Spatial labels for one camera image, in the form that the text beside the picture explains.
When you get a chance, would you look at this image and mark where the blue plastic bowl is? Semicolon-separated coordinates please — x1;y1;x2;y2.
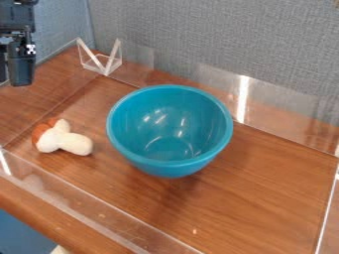
105;84;234;179

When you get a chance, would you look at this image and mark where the brown white plush mushroom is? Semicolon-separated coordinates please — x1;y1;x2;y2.
32;118;93;156

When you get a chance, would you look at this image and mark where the clear acrylic barrier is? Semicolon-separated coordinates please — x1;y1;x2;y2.
109;41;339;157
0;146;203;254

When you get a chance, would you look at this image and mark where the clear acrylic back barrier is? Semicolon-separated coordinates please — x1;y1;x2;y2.
109;41;339;157

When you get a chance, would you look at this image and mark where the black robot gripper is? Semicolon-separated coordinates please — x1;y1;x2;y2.
0;0;40;86

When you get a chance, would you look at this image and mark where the clear acrylic corner bracket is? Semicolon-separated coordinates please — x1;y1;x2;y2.
77;38;121;76

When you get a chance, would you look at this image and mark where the clear acrylic front barrier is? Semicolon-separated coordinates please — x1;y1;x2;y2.
0;146;203;254

